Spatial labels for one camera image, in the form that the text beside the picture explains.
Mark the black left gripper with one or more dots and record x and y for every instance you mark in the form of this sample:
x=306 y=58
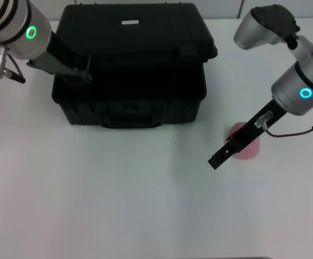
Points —
x=56 y=58

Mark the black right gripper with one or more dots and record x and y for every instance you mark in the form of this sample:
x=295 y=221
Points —
x=250 y=132

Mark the pink peach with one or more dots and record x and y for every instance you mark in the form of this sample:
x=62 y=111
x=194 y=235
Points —
x=250 y=152

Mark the black plastic carrying case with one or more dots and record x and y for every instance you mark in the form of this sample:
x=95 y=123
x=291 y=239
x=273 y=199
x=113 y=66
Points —
x=134 y=113

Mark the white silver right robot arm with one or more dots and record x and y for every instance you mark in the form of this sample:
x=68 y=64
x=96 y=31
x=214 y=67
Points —
x=291 y=89

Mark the white label sticker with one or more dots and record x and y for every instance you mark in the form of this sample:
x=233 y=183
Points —
x=130 y=22

